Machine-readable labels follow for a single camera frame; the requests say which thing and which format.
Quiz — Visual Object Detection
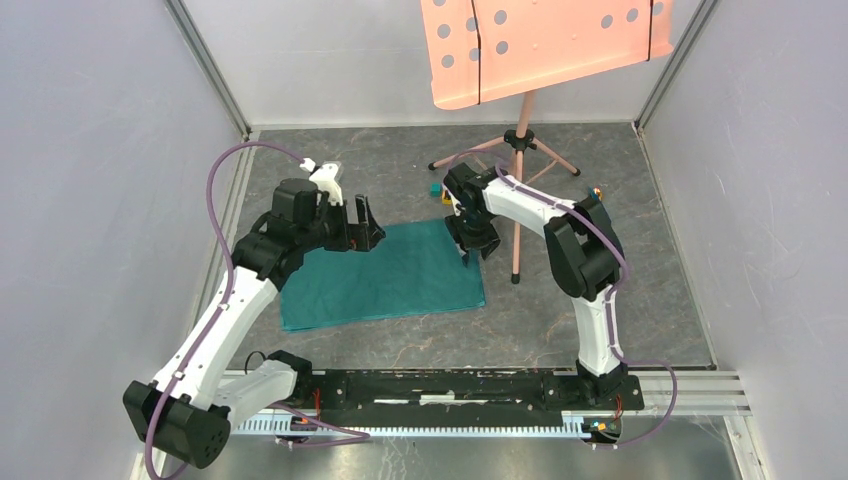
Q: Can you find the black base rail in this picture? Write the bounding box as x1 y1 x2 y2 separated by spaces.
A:
238 368 645 448

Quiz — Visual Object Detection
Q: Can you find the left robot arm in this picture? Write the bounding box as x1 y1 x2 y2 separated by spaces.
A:
122 178 385 469

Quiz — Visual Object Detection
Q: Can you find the pink music stand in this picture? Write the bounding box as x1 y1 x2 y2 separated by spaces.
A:
419 0 674 285

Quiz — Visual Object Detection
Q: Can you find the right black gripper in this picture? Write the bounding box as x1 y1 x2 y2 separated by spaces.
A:
445 208 501 265

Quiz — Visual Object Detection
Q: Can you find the teal cloth napkin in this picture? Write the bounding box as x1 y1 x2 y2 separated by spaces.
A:
280 219 486 333

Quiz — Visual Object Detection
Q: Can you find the teal cube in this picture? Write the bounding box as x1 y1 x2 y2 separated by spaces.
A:
429 183 443 198

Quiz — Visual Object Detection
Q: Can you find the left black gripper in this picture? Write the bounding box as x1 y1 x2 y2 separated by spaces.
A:
298 195 385 253

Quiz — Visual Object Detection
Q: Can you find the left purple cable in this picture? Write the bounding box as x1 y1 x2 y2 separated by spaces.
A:
144 140 372 480

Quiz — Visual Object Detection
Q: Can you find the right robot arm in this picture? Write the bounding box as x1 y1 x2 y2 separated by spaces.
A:
444 164 627 408

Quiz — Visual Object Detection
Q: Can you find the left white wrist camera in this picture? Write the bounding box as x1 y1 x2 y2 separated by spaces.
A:
299 157 344 206

